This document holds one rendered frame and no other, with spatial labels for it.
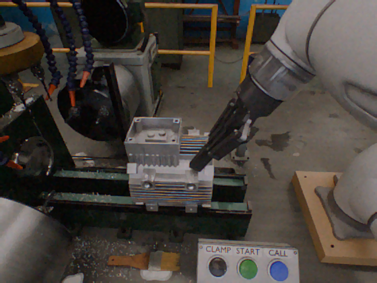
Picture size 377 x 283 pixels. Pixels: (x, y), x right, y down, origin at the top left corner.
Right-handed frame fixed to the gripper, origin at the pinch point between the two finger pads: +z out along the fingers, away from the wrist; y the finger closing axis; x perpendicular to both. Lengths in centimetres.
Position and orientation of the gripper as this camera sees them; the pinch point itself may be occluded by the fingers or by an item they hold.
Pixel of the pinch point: (202, 158)
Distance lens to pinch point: 50.1
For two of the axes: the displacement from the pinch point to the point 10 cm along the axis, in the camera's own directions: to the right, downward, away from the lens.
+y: -0.6, 6.6, -7.5
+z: -5.0, 6.3, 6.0
